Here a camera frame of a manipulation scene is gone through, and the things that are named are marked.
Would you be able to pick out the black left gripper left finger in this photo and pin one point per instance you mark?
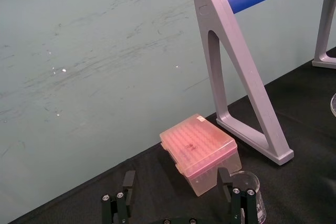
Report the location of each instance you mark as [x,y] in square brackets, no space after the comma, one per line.
[121,205]

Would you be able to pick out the clear glass vessel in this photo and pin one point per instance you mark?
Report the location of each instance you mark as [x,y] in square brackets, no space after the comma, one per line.
[334,104]

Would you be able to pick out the clear glass beaker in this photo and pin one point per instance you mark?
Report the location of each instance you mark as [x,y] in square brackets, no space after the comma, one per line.
[248,179]

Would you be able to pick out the pink translucent pipette tip box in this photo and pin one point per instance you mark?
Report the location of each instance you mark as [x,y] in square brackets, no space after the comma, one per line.
[197,145]

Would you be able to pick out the pale wall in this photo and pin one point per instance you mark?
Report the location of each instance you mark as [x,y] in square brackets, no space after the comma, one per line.
[92,51]

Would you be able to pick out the grey stand with blue bar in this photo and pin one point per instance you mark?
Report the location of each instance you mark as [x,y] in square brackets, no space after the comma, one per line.
[236,51]

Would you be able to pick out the black table cloth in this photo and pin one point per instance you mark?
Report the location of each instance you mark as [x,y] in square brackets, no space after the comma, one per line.
[302,187]

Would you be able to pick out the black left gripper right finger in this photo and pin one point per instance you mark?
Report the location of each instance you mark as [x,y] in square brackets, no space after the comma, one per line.
[244,208]

